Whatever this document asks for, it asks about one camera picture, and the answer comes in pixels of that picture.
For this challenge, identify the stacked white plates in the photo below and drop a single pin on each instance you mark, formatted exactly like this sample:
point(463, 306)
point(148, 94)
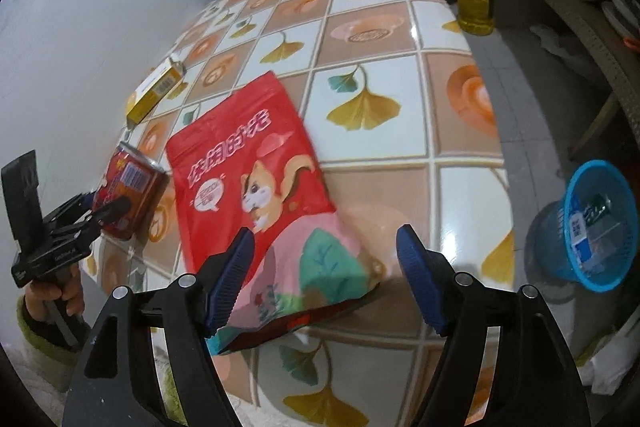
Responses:
point(620, 9)

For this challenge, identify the red snack bag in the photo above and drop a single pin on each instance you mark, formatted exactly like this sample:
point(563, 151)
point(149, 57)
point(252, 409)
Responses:
point(250, 157)

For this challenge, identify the blue plastic basket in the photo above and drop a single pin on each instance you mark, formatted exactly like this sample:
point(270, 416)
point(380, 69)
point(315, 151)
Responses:
point(550, 237)

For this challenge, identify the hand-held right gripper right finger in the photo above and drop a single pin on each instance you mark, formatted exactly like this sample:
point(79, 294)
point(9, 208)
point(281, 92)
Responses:
point(420, 277)

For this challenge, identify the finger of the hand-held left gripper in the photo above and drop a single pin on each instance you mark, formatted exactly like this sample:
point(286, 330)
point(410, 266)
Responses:
point(112, 211)
point(70, 207)

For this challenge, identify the leaf print tablecloth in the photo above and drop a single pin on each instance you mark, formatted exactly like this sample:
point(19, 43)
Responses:
point(380, 52)

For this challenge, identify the crumpled white plastic sheet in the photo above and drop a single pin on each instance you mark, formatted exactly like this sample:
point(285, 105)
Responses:
point(560, 47)

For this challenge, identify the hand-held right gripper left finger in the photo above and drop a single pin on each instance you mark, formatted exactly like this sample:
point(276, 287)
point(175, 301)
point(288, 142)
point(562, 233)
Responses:
point(232, 277)

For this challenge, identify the perforated metal shelf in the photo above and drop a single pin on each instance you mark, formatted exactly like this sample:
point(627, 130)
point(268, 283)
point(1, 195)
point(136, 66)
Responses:
point(595, 37)

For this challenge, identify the person's left forearm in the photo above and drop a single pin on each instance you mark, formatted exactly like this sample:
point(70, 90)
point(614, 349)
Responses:
point(40, 352)

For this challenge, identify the person's left hand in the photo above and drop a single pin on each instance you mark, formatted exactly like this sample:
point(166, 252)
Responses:
point(45, 297)

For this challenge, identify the red can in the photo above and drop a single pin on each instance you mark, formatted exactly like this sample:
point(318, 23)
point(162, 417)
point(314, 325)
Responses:
point(135, 182)

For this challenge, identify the yellow box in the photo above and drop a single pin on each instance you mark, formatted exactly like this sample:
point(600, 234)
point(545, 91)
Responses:
point(155, 92)

